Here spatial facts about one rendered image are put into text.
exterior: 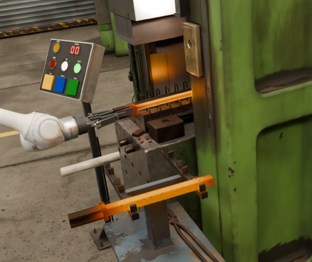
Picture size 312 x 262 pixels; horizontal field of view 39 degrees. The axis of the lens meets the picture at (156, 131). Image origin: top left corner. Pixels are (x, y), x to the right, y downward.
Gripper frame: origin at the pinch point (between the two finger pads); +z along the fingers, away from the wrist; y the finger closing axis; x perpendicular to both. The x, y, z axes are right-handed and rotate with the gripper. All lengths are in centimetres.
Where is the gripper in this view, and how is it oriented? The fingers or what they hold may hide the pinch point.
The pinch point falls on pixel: (124, 112)
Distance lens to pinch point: 179.0
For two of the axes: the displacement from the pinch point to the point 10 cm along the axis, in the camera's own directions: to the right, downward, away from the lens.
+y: 4.0, 3.4, -8.5
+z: 9.1, -2.9, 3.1
